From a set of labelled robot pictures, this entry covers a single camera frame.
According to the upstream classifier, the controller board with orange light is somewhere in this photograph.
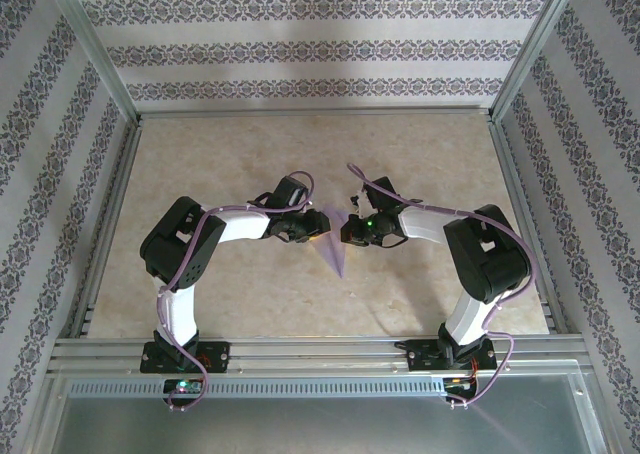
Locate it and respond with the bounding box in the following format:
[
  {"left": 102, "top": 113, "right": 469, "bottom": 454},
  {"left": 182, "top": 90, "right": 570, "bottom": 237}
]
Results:
[{"left": 443, "top": 376, "right": 480, "bottom": 393}]

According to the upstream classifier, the controller board with green light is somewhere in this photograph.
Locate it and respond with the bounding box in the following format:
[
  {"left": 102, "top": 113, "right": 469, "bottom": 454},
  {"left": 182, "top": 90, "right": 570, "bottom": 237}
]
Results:
[{"left": 163, "top": 377, "right": 205, "bottom": 396}]

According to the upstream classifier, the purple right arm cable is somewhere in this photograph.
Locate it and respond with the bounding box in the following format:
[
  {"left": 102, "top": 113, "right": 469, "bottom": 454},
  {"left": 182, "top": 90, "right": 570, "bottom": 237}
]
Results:
[{"left": 347, "top": 162, "right": 537, "bottom": 409}]

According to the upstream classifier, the aluminium right table rail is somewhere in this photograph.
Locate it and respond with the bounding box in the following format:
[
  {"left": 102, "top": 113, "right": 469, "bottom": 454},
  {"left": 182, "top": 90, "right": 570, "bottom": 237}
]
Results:
[{"left": 487, "top": 116, "right": 571, "bottom": 336}]

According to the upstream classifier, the aluminium left corner post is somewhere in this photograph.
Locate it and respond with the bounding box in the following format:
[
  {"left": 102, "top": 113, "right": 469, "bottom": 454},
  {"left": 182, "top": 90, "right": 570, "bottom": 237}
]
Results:
[{"left": 42, "top": 0, "right": 141, "bottom": 123}]

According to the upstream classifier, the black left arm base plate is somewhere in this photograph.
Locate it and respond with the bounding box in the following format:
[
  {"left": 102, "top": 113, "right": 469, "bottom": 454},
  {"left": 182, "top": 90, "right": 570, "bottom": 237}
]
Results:
[{"left": 140, "top": 341, "right": 231, "bottom": 374}]

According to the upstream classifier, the aluminium table rail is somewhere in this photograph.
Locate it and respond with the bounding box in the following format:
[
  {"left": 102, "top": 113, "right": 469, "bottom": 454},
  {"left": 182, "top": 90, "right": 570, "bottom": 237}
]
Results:
[
  {"left": 134, "top": 104, "right": 496, "bottom": 121},
  {"left": 487, "top": 116, "right": 571, "bottom": 336},
  {"left": 69, "top": 116, "right": 146, "bottom": 340}
]

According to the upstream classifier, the grey metal sheet tray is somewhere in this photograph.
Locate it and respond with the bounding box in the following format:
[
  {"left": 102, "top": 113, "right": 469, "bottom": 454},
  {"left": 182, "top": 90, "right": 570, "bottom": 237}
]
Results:
[{"left": 29, "top": 371, "right": 619, "bottom": 454}]

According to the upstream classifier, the aluminium left table rail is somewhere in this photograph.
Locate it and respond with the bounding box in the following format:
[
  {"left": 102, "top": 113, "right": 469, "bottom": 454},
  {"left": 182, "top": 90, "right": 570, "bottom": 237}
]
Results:
[{"left": 69, "top": 116, "right": 146, "bottom": 340}]

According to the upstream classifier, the lilac paper sheet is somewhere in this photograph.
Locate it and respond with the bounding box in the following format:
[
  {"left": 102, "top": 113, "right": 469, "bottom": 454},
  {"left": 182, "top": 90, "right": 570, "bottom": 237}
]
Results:
[{"left": 310, "top": 204, "right": 352, "bottom": 279}]

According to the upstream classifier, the aluminium back table rail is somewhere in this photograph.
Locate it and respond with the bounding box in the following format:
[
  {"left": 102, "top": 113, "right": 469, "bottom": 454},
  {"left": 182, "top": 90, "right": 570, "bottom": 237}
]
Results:
[{"left": 134, "top": 104, "right": 496, "bottom": 121}]

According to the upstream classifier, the aluminium corner post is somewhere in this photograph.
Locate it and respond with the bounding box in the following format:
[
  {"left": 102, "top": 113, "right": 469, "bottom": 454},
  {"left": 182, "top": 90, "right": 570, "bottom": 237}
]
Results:
[
  {"left": 42, "top": 0, "right": 141, "bottom": 123},
  {"left": 489, "top": 0, "right": 591, "bottom": 123}
]

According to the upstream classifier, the grey slotted cable duct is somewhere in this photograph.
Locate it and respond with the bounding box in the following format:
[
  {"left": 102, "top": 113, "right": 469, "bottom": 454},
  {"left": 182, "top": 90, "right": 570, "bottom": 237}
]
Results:
[{"left": 67, "top": 377, "right": 446, "bottom": 400}]

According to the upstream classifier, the aluminium right corner post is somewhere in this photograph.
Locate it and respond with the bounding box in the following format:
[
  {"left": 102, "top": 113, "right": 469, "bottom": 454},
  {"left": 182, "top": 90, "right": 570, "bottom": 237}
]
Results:
[{"left": 489, "top": 0, "right": 591, "bottom": 123}]

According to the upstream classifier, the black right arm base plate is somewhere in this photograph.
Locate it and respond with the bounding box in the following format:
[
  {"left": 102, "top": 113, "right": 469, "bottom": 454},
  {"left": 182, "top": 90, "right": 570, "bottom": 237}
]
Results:
[{"left": 407, "top": 337, "right": 497, "bottom": 373}]

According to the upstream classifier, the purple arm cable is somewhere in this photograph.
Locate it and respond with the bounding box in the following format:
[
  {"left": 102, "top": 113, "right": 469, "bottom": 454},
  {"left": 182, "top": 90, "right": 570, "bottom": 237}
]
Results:
[
  {"left": 157, "top": 169, "right": 316, "bottom": 413},
  {"left": 347, "top": 162, "right": 537, "bottom": 409}
]

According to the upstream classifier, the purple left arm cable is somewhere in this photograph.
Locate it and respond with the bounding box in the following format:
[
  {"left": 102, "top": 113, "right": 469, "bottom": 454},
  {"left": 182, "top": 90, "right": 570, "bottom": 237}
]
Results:
[{"left": 157, "top": 169, "right": 316, "bottom": 413}]

